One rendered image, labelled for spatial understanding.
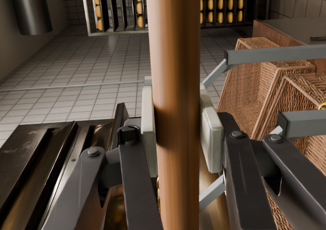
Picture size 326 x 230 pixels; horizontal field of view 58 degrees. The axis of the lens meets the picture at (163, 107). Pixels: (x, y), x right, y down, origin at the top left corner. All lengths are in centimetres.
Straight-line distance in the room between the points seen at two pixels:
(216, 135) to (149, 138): 4
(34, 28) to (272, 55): 258
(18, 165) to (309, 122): 140
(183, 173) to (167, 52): 8
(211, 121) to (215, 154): 2
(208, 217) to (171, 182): 103
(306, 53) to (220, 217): 68
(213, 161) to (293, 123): 48
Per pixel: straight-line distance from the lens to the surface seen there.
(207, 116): 17
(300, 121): 65
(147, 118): 17
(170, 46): 16
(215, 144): 16
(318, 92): 106
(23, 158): 174
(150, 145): 16
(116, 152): 16
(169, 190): 21
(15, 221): 139
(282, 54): 112
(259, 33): 186
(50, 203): 139
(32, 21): 326
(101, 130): 184
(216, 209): 125
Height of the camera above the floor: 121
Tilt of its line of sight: 1 degrees down
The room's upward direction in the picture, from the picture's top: 94 degrees counter-clockwise
